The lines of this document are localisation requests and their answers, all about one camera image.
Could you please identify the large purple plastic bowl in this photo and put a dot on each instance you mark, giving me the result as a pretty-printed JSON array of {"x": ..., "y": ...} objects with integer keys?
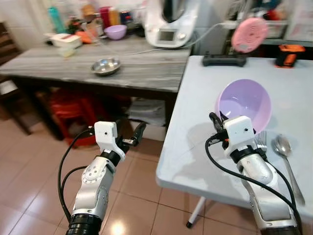
[{"x": 244, "y": 103}]

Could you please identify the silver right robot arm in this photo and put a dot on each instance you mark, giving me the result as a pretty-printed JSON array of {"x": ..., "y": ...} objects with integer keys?
[{"x": 261, "y": 181}]

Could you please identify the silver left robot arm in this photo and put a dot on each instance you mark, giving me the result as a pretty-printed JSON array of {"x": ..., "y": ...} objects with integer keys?
[{"x": 93, "y": 183}]

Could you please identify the white storage box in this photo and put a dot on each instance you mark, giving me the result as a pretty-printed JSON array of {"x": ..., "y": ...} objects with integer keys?
[{"x": 146, "y": 117}]

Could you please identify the silver metal fork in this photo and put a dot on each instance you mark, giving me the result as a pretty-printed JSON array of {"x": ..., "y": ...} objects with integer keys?
[{"x": 261, "y": 141}]

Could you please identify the red plastic stool stack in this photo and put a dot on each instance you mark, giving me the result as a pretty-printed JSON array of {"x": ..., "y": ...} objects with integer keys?
[{"x": 71, "y": 115}]

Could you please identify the black flat device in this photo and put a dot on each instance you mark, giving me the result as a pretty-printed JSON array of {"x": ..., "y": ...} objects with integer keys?
[{"x": 224, "y": 60}]

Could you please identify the small stainless steel bowl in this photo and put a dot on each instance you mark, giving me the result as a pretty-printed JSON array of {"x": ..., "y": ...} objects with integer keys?
[{"x": 105, "y": 66}]

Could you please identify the silver metal spoon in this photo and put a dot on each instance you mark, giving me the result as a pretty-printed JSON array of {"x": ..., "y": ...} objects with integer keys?
[{"x": 283, "y": 146}]

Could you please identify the white folding table leg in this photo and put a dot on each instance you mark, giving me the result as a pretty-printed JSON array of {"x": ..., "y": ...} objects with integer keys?
[{"x": 195, "y": 211}]

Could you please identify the pink round fan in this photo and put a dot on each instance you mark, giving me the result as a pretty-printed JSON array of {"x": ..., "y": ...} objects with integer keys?
[{"x": 249, "y": 34}]

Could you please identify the grey marble counter table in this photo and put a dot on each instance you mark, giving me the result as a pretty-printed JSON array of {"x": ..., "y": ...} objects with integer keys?
[{"x": 58, "y": 66}]

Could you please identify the orange and black device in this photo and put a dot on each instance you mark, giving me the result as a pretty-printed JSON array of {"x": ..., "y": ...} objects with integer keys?
[{"x": 289, "y": 55}]

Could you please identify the small purple bowl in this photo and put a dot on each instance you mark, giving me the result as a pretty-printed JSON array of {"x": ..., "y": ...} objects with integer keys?
[{"x": 116, "y": 32}]

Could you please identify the orange packet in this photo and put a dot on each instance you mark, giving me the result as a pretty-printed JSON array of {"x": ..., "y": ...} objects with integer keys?
[{"x": 84, "y": 37}]

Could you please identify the white plastic food container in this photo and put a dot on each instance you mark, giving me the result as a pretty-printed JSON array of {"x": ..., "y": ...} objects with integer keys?
[{"x": 66, "y": 40}]

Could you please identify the white kitchen cooking appliance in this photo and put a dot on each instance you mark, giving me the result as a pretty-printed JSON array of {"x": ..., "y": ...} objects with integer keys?
[{"x": 171, "y": 27}]

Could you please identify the red jar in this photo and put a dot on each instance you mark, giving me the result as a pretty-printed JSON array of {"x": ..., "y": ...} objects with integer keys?
[{"x": 105, "y": 17}]

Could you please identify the teal bottle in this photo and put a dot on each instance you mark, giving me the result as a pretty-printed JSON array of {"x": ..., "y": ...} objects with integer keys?
[{"x": 56, "y": 20}]

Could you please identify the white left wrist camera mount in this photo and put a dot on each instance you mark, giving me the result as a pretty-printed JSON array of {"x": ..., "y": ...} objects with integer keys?
[{"x": 105, "y": 133}]

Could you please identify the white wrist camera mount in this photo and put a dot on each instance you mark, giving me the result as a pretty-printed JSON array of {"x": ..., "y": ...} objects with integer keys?
[
  {"x": 105, "y": 133},
  {"x": 239, "y": 132}
]

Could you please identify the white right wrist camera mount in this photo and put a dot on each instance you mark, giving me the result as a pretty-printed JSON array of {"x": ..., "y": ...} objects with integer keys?
[{"x": 239, "y": 132}]

